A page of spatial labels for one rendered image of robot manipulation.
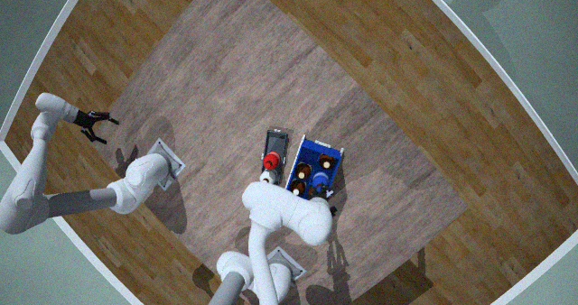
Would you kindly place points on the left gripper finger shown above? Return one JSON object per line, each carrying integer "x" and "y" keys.
{"x": 83, "y": 130}
{"x": 102, "y": 116}

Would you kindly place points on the brown bottle with white cap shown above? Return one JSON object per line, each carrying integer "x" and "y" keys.
{"x": 325, "y": 161}
{"x": 297, "y": 187}

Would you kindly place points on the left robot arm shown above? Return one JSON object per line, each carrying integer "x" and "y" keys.
{"x": 28, "y": 185}

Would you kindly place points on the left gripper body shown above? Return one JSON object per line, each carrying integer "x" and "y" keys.
{"x": 83, "y": 119}

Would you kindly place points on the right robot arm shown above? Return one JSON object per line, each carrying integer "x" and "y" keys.
{"x": 270, "y": 208}

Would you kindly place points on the brown bottle with cream cap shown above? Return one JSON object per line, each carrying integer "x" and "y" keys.
{"x": 302, "y": 170}

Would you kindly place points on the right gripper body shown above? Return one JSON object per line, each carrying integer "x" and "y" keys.
{"x": 320, "y": 196}

